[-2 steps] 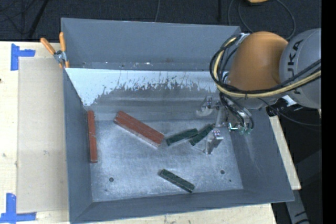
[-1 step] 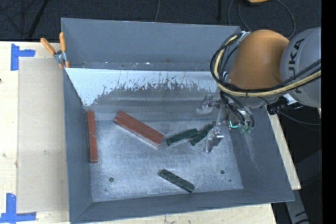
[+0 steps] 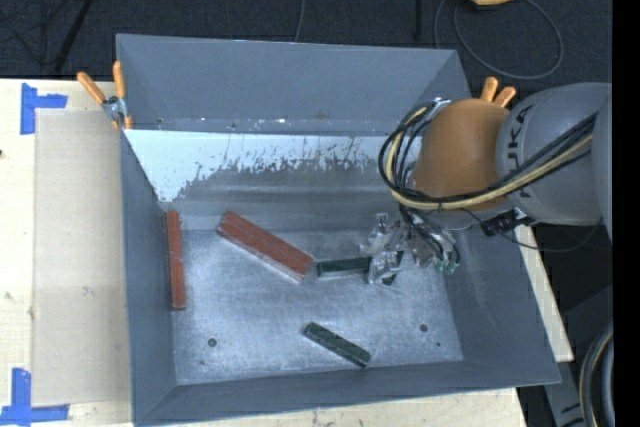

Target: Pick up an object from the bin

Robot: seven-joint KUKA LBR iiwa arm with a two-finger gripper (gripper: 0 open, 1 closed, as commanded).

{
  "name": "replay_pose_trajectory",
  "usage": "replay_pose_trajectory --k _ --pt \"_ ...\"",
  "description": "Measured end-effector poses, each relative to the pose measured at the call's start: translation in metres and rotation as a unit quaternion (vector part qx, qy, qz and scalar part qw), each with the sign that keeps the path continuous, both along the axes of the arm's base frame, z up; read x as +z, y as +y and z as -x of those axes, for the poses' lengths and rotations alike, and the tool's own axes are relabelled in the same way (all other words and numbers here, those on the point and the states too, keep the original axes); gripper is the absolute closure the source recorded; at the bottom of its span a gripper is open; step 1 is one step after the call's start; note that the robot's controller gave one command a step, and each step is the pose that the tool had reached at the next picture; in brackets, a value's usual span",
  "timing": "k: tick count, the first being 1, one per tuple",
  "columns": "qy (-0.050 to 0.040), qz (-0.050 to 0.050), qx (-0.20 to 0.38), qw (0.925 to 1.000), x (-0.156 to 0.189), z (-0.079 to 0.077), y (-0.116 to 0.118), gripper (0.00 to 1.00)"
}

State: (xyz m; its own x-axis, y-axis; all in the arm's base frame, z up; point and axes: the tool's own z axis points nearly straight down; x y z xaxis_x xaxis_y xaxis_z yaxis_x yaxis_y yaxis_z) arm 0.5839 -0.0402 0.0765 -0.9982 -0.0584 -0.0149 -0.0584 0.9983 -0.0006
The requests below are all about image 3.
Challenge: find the narrow red-brown flat block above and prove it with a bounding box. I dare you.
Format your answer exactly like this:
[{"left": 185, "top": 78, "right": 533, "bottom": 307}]
[{"left": 165, "top": 209, "right": 188, "bottom": 312}]

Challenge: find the wide red-brown flat block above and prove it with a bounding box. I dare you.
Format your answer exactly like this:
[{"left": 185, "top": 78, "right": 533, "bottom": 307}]
[{"left": 215, "top": 210, "right": 316, "bottom": 285}]

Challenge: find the pale flat board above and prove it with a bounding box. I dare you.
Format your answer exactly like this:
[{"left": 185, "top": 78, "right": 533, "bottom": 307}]
[{"left": 30, "top": 108, "right": 133, "bottom": 409}]

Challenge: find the black cylinder on white bracket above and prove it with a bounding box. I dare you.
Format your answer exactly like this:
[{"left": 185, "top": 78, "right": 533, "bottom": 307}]
[{"left": 479, "top": 208, "right": 534, "bottom": 237}]

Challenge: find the grey metal bin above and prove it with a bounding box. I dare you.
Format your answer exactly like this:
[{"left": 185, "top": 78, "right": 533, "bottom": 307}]
[{"left": 114, "top": 33, "right": 563, "bottom": 427}]

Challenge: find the dark green flat block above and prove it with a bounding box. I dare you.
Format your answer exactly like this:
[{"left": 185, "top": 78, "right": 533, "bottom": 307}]
[
  {"left": 300, "top": 321, "right": 373, "bottom": 369},
  {"left": 315, "top": 256, "right": 374, "bottom": 280}
]

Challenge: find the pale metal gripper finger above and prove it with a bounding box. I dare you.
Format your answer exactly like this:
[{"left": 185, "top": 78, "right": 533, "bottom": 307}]
[
  {"left": 367, "top": 249, "right": 406, "bottom": 287},
  {"left": 359, "top": 212, "right": 404, "bottom": 256}
]

